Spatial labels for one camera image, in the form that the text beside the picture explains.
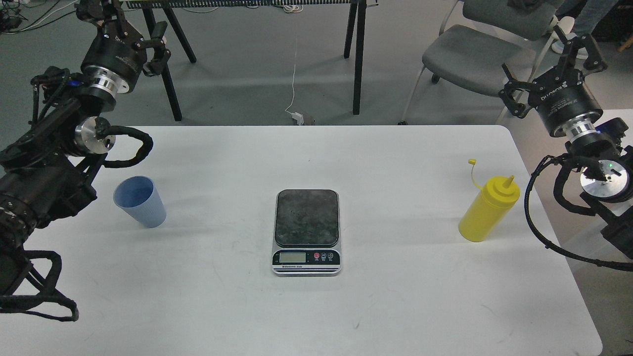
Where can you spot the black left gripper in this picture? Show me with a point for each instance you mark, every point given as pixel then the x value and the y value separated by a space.
pixel 115 59

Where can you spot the yellow squeeze bottle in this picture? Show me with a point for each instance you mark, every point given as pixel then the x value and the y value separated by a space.
pixel 490 206

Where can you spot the digital kitchen scale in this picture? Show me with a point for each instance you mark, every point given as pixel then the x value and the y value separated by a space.
pixel 307 233

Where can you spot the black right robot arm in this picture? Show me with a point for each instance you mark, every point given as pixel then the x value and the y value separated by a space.
pixel 596 169

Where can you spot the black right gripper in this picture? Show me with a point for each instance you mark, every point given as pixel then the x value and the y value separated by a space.
pixel 565 102

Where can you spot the black trestle table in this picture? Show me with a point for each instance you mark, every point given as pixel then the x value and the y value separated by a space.
pixel 264 55

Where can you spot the grey office chair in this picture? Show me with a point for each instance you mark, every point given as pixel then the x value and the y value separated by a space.
pixel 472 60

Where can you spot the person leg with white shoe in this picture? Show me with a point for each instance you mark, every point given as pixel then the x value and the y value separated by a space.
pixel 586 21

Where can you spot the blue plastic cup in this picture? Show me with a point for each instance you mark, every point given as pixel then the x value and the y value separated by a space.
pixel 138 196

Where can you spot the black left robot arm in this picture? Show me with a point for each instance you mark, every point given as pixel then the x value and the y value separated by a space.
pixel 49 171

